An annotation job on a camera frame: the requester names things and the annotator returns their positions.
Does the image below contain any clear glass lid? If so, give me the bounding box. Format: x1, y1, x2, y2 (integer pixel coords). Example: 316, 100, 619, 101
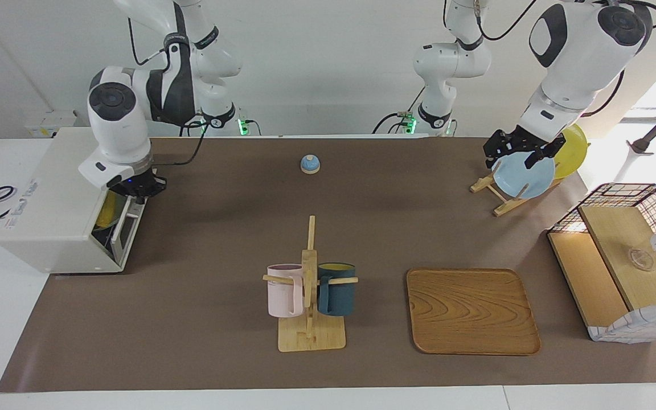
628, 248, 655, 272

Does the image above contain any wooden plate rack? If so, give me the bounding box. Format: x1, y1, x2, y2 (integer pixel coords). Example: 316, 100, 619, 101
470, 162, 562, 218

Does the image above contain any black base cable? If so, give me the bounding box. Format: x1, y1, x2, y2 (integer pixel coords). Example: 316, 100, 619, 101
371, 85, 427, 136
153, 114, 210, 167

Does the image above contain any brown table mat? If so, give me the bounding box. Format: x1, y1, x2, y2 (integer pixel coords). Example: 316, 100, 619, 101
0, 136, 656, 393

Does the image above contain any yellow corn cob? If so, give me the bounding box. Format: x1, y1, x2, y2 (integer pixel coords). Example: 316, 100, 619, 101
97, 192, 124, 228

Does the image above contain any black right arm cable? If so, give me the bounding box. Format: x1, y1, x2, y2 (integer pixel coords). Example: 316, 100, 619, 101
126, 16, 169, 67

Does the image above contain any wooden mug tree rack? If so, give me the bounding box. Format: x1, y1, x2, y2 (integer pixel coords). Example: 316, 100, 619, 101
263, 215, 359, 352

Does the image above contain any pink mug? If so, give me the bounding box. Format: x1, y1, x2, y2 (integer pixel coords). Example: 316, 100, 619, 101
266, 263, 305, 318

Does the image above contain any dark teal mug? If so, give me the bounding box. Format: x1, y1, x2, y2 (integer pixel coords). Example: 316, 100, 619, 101
317, 262, 357, 317

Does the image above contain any wire basket with wooden shelf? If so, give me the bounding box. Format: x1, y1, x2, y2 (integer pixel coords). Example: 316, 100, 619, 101
547, 182, 656, 344

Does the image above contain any yellow plate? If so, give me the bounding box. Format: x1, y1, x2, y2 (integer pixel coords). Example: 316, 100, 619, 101
553, 123, 589, 181

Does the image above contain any white wall box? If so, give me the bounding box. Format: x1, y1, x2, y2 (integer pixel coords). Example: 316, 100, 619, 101
24, 110, 85, 139

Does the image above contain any wooden serving tray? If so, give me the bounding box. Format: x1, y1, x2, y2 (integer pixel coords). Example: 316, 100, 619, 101
406, 268, 542, 356

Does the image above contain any white toaster oven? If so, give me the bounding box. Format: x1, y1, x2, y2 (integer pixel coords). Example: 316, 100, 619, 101
0, 126, 161, 275

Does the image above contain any light blue plate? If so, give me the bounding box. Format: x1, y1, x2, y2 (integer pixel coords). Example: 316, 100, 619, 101
493, 151, 556, 200

